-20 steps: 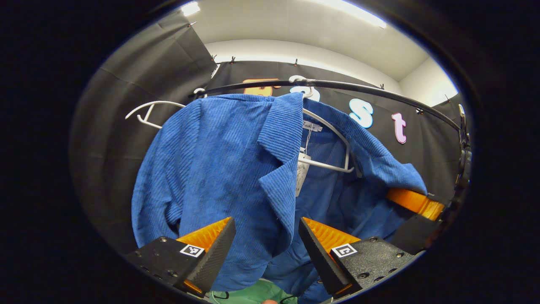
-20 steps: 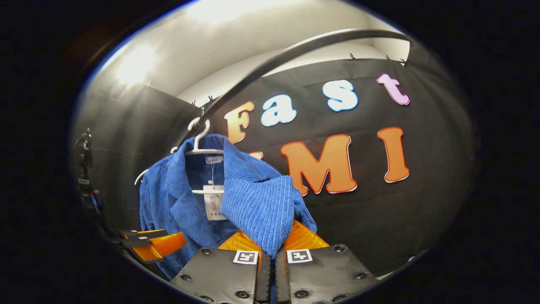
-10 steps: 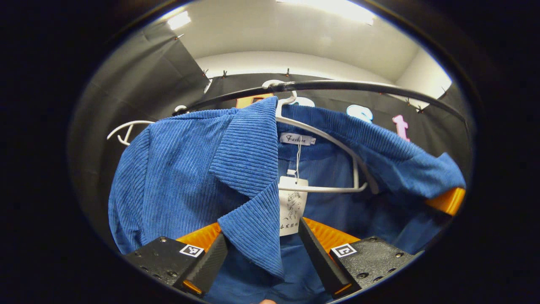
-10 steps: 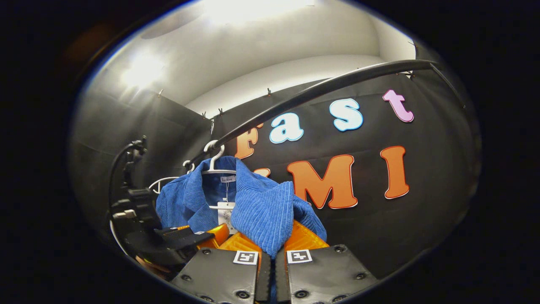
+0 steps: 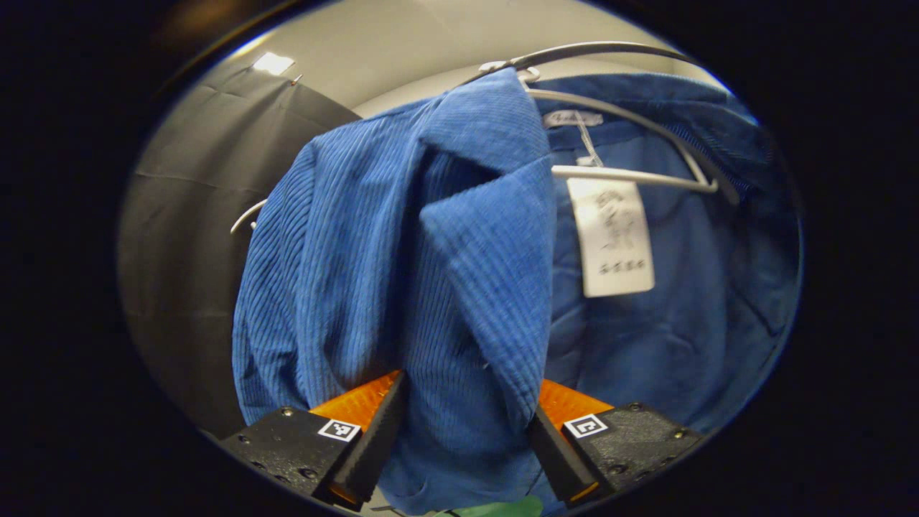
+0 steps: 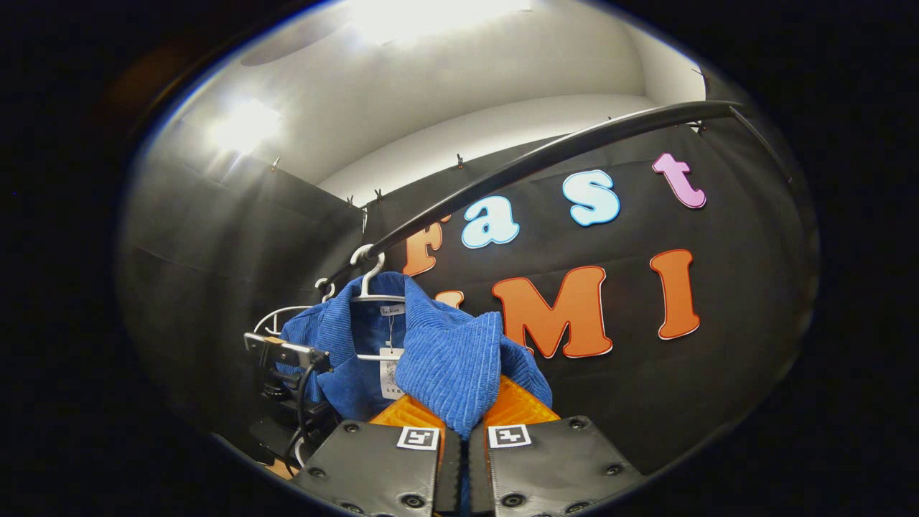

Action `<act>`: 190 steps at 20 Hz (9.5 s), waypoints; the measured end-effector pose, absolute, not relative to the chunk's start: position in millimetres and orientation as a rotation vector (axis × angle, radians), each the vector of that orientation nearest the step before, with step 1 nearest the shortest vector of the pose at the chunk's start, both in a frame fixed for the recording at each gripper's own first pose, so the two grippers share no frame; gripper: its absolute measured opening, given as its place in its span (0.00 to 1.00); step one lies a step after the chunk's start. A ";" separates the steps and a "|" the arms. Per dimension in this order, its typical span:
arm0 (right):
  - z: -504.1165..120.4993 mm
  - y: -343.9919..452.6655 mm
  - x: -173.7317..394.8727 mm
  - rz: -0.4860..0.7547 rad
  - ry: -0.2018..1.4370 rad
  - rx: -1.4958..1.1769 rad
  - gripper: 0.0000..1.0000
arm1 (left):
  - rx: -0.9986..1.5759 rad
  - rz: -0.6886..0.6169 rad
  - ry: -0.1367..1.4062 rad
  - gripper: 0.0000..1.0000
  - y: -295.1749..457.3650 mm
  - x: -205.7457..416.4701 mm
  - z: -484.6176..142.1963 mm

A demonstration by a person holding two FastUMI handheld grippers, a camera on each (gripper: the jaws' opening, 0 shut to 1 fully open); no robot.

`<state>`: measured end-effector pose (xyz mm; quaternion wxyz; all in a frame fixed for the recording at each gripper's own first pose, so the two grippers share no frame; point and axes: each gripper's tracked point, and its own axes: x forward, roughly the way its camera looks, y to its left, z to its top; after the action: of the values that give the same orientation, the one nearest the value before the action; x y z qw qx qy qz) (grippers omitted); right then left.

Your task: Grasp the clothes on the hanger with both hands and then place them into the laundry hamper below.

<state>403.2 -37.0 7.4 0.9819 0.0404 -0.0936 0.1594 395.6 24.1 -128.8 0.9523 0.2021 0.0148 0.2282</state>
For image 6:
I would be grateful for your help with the large ceiling light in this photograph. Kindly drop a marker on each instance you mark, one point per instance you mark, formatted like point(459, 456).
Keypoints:
point(431, 16)

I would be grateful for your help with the small ceiling light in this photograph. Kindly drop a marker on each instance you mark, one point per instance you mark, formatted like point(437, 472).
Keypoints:
point(245, 126)

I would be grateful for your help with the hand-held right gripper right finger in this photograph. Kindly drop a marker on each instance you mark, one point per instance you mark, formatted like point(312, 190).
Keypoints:
point(553, 467)

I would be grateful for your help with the black clothes rail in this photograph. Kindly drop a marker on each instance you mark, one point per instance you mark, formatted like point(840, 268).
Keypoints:
point(560, 149)

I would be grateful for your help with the white clothes hanger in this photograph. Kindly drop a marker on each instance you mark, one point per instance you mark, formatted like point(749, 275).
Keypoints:
point(370, 276)
point(276, 314)

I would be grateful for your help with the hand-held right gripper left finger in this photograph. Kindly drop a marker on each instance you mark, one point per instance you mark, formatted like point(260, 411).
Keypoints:
point(373, 467)

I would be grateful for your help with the black backdrop cloth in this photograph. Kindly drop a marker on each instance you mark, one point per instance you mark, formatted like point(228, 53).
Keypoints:
point(682, 388)

